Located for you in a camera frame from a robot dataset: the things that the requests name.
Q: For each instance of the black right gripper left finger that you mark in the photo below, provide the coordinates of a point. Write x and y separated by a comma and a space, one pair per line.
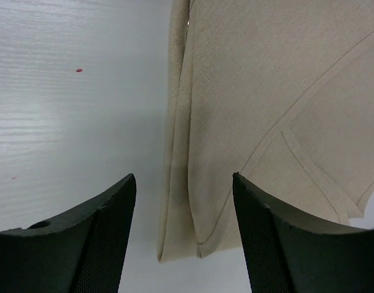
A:
80, 250

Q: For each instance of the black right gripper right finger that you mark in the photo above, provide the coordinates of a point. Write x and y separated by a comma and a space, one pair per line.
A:
289, 250

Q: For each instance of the beige cloth napkin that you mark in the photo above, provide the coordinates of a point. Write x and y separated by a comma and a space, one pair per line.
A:
279, 91

